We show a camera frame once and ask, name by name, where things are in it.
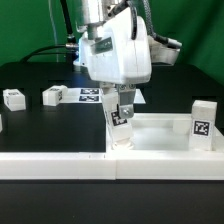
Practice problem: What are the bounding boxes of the fiducial marker sheet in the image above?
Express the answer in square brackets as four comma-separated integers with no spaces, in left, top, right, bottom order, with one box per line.
[60,87,146,105]

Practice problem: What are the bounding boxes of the white square table top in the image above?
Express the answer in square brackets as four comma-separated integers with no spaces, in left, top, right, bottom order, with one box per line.
[106,113,224,153]

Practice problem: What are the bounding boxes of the white front fence bar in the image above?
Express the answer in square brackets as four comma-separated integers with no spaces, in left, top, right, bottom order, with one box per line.
[0,153,224,180]

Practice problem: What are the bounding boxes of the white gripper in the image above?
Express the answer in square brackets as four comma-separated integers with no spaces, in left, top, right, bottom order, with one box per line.
[79,8,151,119]

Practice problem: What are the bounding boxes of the black vertical cable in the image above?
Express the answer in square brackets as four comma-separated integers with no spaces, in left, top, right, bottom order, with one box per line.
[59,0,76,45]

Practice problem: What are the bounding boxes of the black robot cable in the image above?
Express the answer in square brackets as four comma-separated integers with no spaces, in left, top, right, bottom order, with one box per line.
[19,42,80,64]

